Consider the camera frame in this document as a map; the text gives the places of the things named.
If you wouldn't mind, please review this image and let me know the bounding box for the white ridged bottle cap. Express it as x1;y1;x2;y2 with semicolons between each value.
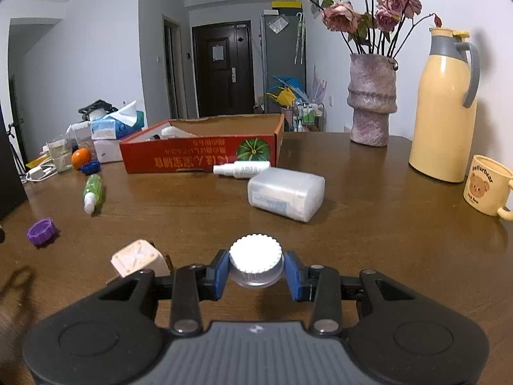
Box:
229;234;284;288

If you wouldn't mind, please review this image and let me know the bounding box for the white translucent plastic box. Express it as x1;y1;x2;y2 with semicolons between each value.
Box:
248;168;325;223

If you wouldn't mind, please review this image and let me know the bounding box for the cream power adapter plug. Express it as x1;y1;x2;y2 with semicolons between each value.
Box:
106;239;173;284

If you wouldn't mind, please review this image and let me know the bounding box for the white spray bottle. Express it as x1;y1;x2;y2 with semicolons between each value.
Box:
213;161;270;179

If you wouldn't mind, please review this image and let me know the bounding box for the red cardboard box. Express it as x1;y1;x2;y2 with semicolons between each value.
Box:
120;114;285;174

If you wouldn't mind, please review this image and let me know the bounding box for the green small bottle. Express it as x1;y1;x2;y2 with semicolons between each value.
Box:
83;174;103;215

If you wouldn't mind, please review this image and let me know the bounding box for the white purple tissue box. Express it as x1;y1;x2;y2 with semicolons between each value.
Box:
93;140;122;163

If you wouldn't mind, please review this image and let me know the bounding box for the blue bottle cap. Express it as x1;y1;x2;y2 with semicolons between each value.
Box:
80;160;101;175

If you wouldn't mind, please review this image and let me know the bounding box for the yellow blue toy pile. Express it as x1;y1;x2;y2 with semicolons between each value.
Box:
266;76;309;107

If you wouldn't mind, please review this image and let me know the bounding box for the orange fruit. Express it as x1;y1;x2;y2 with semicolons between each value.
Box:
71;148;92;169

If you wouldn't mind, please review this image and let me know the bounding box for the blue tissue pack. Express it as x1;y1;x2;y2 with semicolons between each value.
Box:
90;101;145;140

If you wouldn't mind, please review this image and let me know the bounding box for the purple bottle cap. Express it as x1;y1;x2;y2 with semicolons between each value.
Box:
26;218;57;247

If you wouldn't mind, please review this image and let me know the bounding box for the pink textured vase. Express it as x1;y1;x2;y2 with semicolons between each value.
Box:
347;54;397;147

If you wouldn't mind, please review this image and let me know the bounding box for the yellow thermos jug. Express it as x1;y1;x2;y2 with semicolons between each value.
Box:
409;27;481;184

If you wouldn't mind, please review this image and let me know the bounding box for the clear glass cup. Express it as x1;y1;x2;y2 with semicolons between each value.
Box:
47;137;72;173

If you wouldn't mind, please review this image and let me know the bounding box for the dark entrance door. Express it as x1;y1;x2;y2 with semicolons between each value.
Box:
192;21;255;117

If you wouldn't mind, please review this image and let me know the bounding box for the yellow bear mug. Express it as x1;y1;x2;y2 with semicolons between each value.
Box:
463;155;512;222

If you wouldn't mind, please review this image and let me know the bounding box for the black paper bag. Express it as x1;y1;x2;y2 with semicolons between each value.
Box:
0;112;27;219

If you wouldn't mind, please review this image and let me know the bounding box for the grey refrigerator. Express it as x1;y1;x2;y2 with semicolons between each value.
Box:
260;8;306;113

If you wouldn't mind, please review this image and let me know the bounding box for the black tripod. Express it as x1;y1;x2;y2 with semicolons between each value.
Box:
7;123;26;176

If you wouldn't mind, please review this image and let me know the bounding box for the dried pink roses bouquet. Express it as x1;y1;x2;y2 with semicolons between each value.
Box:
255;0;448;58

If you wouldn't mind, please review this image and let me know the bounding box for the wire storage cart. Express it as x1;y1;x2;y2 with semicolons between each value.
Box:
292;103;325;132

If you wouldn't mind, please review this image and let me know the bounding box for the white charger with cable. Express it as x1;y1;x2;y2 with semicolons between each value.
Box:
25;162;57;183

